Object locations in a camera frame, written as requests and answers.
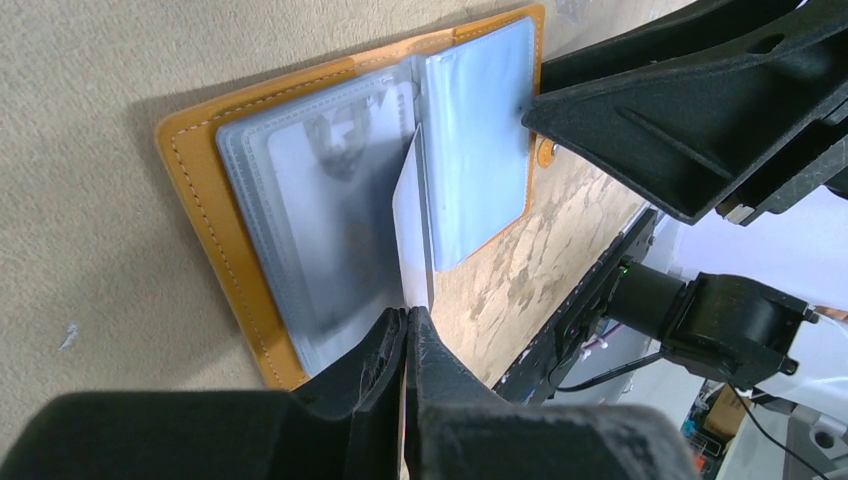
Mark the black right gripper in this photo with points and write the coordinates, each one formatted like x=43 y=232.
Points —
x=736 y=107

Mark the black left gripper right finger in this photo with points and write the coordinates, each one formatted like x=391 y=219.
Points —
x=458 y=428

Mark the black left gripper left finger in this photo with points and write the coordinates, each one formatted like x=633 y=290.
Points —
x=342 y=424

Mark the white VIP card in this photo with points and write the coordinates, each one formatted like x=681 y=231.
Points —
x=337 y=162

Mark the yellow leather card holder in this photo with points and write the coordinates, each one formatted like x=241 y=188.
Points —
x=185 y=140

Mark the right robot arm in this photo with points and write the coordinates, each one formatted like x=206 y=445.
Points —
x=720 y=326

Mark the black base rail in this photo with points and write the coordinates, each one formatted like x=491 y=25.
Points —
x=543 y=364

